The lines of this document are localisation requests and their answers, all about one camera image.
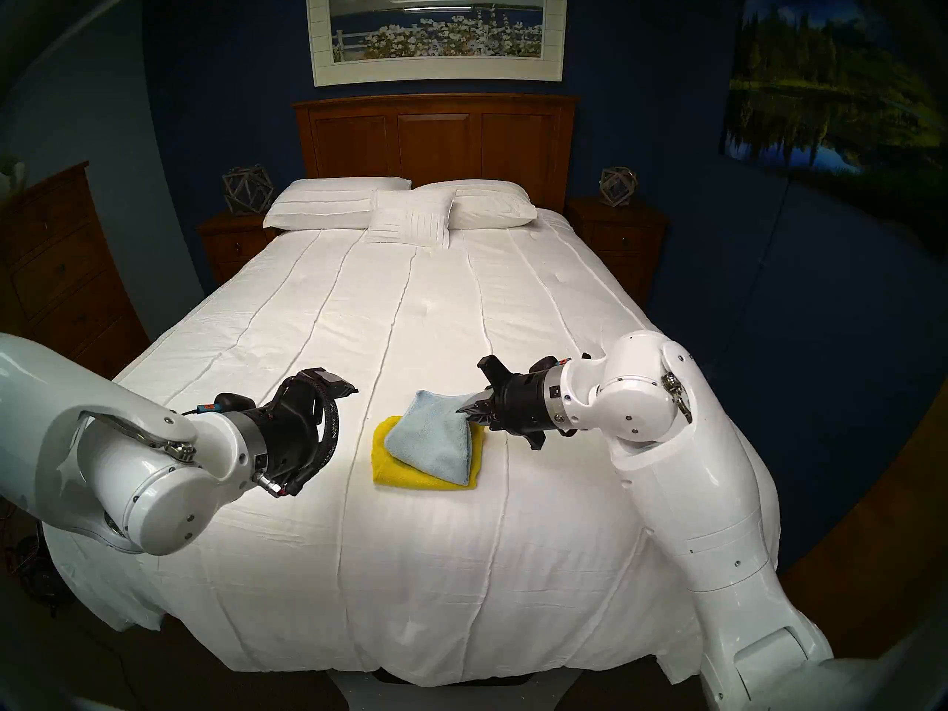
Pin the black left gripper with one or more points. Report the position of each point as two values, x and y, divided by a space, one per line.
292 428

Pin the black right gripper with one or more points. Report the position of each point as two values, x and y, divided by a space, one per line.
518 402

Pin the light blue hand towel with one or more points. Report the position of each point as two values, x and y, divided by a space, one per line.
437 435

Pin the yellow microfiber hand towel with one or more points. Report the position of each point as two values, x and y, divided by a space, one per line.
415 472

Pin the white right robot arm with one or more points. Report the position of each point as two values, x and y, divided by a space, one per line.
696 465

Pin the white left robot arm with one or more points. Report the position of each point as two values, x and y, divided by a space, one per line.
89 435

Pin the white bed with comforter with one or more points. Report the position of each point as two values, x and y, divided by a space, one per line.
415 309

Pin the brown wooden nightstand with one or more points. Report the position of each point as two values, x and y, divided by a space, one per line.
233 246
618 243

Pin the small white pleated pillow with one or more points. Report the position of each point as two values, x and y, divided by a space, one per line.
411 221

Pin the large white pillow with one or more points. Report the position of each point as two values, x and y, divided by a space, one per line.
318 202
496 206

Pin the brown wooden headboard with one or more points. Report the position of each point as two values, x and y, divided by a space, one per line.
437 143

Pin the brown wooden dresser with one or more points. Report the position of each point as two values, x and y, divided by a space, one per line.
59 272

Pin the small white plant vase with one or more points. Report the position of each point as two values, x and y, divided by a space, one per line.
11 176

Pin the white framed flower picture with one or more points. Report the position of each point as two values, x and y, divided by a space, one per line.
437 21

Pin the forest lake wall poster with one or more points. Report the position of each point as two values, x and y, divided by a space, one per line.
815 102

